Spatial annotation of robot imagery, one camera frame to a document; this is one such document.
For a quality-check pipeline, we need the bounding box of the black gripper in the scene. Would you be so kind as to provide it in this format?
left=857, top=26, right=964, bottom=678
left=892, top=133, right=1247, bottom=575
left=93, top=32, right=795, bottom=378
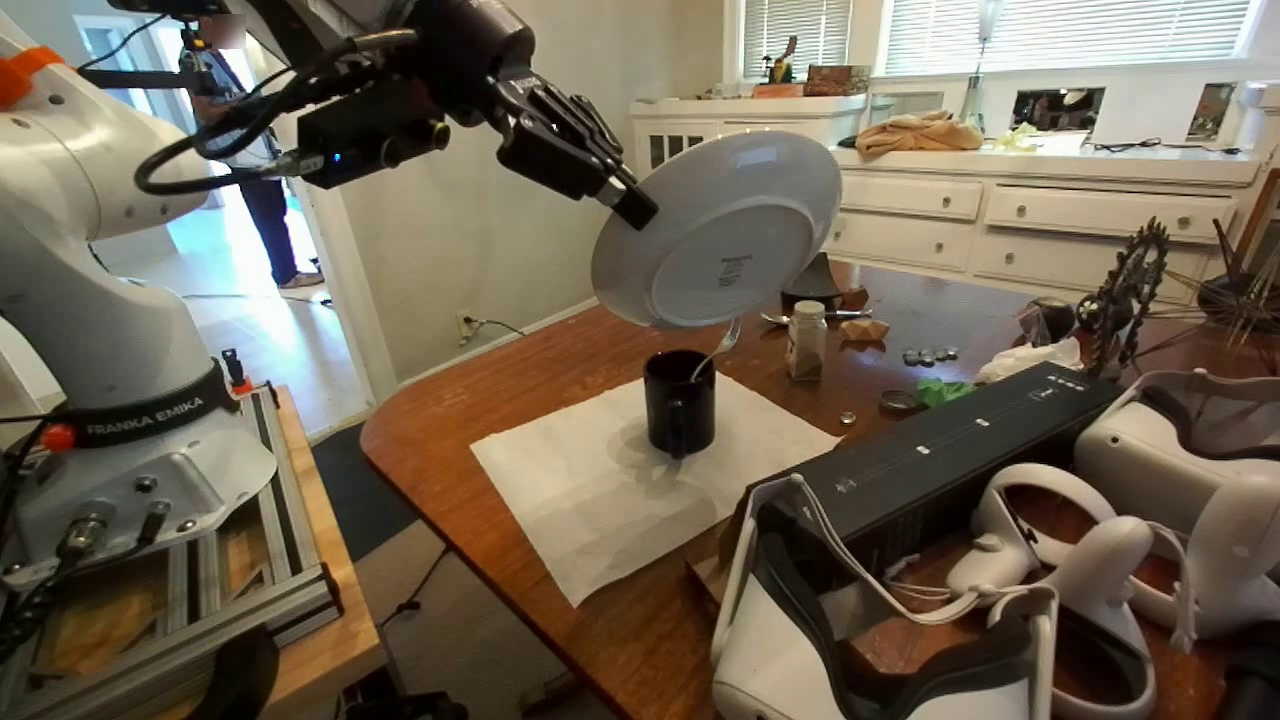
left=486, top=72, right=665, bottom=231

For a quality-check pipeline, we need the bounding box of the white ceramic plate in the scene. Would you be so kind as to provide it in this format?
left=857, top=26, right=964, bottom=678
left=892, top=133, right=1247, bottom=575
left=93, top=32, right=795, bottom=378
left=587, top=128, right=846, bottom=336

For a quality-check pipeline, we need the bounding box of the metal utensil in mug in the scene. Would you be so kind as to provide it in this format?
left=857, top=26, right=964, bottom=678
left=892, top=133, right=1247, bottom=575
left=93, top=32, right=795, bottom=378
left=687, top=316, right=744, bottom=386

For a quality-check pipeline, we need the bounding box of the black mug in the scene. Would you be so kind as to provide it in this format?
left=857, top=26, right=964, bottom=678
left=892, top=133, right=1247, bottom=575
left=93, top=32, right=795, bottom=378
left=639, top=349, right=720, bottom=458

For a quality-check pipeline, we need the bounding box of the small labelled shaker jar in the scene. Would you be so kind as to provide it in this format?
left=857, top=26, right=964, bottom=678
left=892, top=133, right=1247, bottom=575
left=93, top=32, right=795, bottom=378
left=780, top=296, right=830, bottom=391

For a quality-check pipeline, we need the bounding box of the white window blind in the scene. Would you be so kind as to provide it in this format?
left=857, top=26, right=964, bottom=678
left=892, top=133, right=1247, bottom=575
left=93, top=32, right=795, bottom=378
left=737, top=0, right=857, bottom=85
left=883, top=0, right=1255, bottom=75

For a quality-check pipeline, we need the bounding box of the white paper napkin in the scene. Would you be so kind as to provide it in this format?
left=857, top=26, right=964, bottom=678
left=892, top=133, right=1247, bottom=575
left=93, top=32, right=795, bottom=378
left=466, top=371, right=845, bottom=611

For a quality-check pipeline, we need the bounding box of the brown woven basket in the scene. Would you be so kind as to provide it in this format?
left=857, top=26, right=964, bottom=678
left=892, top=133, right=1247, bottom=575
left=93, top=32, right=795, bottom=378
left=851, top=116, right=982, bottom=163

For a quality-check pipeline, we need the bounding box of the person in blue shirt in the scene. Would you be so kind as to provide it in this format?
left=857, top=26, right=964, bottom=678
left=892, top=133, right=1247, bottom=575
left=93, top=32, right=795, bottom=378
left=177, top=12, right=323, bottom=296

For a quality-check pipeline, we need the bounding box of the small green packet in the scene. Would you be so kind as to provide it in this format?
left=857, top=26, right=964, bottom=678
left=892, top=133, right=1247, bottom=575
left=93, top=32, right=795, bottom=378
left=911, top=374, right=975, bottom=410

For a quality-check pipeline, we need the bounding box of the dark floor mat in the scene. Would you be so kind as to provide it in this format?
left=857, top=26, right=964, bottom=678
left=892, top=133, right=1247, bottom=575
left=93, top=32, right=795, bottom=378
left=307, top=420, right=413, bottom=565

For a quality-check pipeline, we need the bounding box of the long black box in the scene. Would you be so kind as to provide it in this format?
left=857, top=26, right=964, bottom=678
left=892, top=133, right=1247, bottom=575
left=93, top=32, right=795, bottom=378
left=744, top=360, right=1123, bottom=575

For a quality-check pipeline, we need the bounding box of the white crumpled cloth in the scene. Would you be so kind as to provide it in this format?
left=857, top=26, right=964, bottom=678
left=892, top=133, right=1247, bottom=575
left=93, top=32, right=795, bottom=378
left=975, top=336, right=1070, bottom=391

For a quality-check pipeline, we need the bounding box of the white built-in cabinet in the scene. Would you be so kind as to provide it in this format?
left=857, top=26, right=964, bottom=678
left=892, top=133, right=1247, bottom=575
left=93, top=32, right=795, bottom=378
left=623, top=54, right=1280, bottom=304

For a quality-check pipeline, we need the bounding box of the white VR headset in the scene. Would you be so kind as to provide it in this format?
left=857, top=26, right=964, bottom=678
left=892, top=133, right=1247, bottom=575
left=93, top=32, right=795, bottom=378
left=1070, top=368, right=1280, bottom=641
left=706, top=471, right=1070, bottom=720

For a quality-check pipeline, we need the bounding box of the white VR controller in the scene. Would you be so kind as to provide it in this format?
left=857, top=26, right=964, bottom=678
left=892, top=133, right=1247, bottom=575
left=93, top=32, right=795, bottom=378
left=1044, top=516, right=1162, bottom=720
left=947, top=458, right=1127, bottom=598

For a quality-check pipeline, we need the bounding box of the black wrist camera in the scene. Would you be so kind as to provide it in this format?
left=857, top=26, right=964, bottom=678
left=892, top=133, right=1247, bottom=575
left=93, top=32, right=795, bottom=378
left=287, top=79, right=454, bottom=190

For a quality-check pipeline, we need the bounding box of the dark rectangular frame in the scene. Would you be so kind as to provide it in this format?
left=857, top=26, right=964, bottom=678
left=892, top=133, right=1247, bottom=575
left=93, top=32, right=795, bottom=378
left=1009, top=85, right=1106, bottom=135

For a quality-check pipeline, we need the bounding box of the small photo frame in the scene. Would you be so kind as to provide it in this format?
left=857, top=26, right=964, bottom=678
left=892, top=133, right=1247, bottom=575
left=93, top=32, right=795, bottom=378
left=1182, top=79, right=1236, bottom=143

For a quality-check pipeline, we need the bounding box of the wide orange strap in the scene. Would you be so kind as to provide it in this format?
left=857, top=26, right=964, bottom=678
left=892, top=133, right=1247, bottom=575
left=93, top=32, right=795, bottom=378
left=0, top=43, right=66, bottom=112

